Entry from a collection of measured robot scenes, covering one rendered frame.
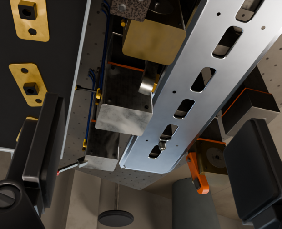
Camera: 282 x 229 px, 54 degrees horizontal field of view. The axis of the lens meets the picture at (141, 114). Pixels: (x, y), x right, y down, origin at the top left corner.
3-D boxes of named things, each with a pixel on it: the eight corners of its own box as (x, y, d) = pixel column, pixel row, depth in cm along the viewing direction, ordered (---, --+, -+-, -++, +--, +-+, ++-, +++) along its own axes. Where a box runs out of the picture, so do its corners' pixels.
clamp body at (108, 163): (118, 85, 104) (113, 171, 80) (86, 78, 101) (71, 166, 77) (123, 71, 98) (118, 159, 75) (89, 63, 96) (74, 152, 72)
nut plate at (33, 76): (53, 104, 43) (52, 110, 42) (29, 105, 43) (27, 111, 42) (36, 62, 37) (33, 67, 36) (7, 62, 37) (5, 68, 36)
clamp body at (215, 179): (209, 106, 113) (229, 188, 90) (178, 99, 110) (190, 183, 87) (220, 92, 107) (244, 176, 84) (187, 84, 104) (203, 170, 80)
